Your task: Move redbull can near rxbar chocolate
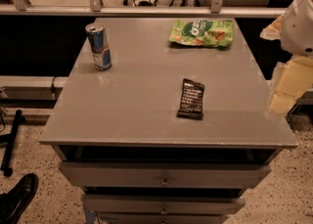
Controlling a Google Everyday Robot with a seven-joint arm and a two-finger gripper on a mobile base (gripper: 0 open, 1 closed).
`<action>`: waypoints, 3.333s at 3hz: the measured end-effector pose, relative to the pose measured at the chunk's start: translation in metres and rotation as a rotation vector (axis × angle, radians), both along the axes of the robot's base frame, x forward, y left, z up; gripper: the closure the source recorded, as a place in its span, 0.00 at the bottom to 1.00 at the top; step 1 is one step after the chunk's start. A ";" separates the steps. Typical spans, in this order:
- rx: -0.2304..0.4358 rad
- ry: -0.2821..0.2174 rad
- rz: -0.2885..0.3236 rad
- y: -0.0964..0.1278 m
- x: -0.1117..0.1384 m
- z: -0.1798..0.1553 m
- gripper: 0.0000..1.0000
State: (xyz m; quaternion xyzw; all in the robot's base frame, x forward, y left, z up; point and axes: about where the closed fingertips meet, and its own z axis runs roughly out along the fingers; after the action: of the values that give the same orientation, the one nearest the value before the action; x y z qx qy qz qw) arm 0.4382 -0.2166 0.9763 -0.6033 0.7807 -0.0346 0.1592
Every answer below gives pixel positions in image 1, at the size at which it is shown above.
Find blue silver redbull can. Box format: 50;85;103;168
85;22;112;70

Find grey drawer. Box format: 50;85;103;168
82;195;246;215
99;212;227;224
60;162;271;189

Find top grey drawer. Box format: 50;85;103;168
60;162;271;189

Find metal railing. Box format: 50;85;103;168
0;0;285;18

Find green chip bag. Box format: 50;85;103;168
169;20;234;48

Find grey drawer cabinet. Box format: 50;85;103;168
38;17;299;224

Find black chair leg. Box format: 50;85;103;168
0;110;25;177

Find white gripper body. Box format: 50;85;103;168
281;0;313;57

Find bottom grey drawer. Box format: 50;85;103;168
99;212;227;224

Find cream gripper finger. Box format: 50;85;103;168
268;56;313;114
260;16;283;40

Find black leather shoe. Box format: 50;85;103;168
0;173;38;224

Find middle grey drawer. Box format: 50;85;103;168
82;195;246;215

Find black rxbar chocolate wrapper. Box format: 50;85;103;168
177;78;204;120

